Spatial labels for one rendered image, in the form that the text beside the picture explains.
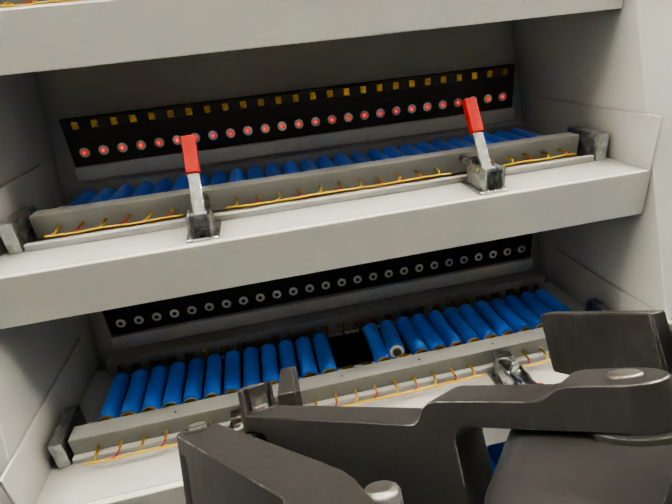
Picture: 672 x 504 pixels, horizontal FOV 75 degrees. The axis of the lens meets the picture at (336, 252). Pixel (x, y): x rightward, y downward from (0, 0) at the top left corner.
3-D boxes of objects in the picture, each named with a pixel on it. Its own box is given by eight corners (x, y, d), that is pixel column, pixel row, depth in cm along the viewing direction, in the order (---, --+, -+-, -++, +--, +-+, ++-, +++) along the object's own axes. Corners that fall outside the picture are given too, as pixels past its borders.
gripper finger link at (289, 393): (316, 484, 14) (293, 490, 14) (306, 428, 21) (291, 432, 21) (299, 389, 14) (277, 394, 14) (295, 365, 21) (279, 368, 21)
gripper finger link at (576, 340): (647, 313, 16) (665, 309, 16) (538, 314, 23) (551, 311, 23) (670, 397, 16) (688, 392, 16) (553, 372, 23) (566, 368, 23)
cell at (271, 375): (277, 354, 52) (282, 392, 46) (261, 357, 52) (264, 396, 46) (274, 341, 51) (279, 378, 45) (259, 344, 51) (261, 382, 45)
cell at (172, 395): (188, 372, 51) (182, 413, 45) (172, 375, 50) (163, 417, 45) (185, 359, 50) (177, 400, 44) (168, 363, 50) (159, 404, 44)
